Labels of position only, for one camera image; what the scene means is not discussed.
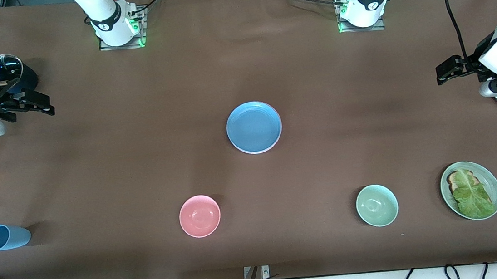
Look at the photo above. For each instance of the glass lid with blue knob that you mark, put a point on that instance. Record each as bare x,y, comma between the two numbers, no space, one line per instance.
11,64

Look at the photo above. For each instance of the metal table edge bracket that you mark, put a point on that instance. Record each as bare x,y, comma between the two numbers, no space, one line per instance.
266,272

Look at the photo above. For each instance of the toast slice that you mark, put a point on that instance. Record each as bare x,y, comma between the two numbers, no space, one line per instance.
452,179

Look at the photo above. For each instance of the green bowl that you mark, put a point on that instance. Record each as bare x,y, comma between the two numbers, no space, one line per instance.
377,205

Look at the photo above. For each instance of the green lettuce leaf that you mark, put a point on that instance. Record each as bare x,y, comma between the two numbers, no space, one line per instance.
473,200

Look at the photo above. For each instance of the dark blue saucepan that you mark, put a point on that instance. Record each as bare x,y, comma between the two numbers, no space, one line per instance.
30,78

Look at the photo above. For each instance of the blue plate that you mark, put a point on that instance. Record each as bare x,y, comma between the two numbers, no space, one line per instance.
253,126

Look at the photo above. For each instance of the green plate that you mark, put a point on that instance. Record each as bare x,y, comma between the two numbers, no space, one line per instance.
490,180

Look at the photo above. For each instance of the blue cup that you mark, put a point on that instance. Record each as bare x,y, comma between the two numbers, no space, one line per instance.
7,237

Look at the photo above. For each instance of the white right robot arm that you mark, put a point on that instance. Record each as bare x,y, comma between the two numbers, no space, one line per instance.
104,16

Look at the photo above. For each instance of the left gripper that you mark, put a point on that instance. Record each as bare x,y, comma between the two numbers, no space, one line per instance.
470,65

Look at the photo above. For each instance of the pink bowl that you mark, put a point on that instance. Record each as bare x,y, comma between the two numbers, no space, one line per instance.
200,216

